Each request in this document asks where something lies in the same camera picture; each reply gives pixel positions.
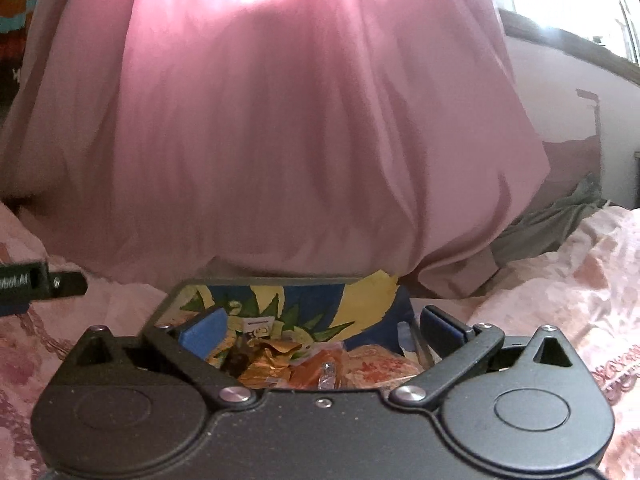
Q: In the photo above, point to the nut bar packet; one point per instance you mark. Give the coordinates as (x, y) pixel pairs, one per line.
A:
(267, 360)

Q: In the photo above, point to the pink curtain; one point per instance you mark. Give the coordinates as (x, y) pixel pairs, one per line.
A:
(275, 110)

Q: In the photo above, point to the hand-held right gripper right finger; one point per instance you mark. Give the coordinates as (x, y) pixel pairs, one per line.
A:
(440, 329)

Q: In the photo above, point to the colourful striped cloth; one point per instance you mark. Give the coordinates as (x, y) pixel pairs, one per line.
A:
(15, 15)

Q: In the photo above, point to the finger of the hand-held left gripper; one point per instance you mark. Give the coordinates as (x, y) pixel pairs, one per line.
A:
(70, 285)

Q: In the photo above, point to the floral pink bedsheet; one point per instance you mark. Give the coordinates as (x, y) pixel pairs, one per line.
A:
(575, 285)

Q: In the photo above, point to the purple stick packet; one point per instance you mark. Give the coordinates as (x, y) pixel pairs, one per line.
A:
(257, 327)

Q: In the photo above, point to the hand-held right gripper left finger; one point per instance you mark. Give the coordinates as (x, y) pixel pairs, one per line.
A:
(202, 332)

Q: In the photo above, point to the white tofu snack packet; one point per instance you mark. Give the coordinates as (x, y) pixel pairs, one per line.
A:
(385, 365)

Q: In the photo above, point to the cartoon print box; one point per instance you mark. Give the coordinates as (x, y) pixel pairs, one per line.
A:
(310, 305)

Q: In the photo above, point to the grey cloth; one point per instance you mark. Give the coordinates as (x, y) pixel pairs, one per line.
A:
(545, 225)

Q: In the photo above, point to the clear orange snack packet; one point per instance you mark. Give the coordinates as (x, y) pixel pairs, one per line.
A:
(322, 367)

